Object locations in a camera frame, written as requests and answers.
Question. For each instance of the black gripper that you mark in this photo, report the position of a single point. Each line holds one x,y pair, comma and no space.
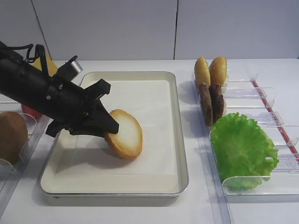
78,110

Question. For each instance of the bun slice with white face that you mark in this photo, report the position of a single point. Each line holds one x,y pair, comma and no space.
127,143

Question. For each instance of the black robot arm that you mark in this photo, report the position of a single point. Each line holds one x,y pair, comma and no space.
24,77

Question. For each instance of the red tomato slice thick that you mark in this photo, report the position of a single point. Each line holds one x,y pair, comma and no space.
30,113

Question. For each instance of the yellow cheese slices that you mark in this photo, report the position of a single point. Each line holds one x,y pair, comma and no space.
52,68

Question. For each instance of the brown meat patty left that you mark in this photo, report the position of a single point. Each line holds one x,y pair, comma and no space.
206,103

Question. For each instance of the brown meat patty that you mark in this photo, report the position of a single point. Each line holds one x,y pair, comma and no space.
206,103
217,101

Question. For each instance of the brown meat patty right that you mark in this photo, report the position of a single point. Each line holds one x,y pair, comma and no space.
217,101

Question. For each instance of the green lettuce leaf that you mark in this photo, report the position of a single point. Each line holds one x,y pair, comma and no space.
245,154

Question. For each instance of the cream metal baking tray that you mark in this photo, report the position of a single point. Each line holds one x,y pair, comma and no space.
58,184

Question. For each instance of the white paper tray liner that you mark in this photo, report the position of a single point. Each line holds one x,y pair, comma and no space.
150,103

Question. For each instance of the bun slice rear brown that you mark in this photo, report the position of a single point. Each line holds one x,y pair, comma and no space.
13,136

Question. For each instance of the clear acrylic rack left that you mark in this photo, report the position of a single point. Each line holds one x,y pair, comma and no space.
11,174

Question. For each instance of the clear acrylic rack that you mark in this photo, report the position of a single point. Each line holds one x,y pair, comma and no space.
11,174
275,201

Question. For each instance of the bun half left on right rack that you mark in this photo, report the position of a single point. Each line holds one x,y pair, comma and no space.
201,71

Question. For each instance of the bun half on rack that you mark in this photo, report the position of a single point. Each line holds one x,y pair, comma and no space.
201,71
218,71

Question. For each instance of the clear acrylic rack right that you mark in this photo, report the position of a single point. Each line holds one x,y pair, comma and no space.
275,201

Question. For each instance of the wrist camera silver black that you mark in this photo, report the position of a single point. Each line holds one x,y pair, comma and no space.
69,70

